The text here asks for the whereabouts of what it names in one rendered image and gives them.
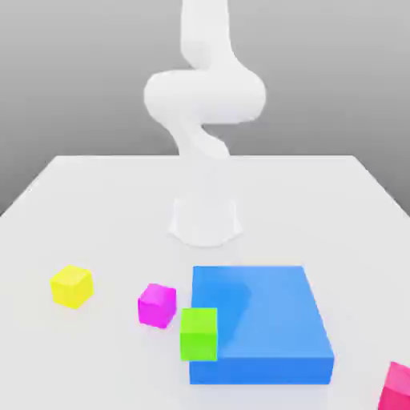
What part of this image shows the small magenta cube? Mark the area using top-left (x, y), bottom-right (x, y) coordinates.
top-left (137, 283), bottom-right (178, 330)

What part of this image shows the small yellow cube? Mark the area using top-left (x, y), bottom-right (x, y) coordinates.
top-left (49, 264), bottom-right (94, 311)

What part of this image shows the large pink box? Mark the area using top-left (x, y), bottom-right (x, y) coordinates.
top-left (376, 360), bottom-right (410, 410)

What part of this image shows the small green cube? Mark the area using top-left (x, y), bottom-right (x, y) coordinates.
top-left (179, 307), bottom-right (219, 363)

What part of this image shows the large blue box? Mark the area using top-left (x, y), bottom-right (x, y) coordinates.
top-left (188, 264), bottom-right (336, 386)

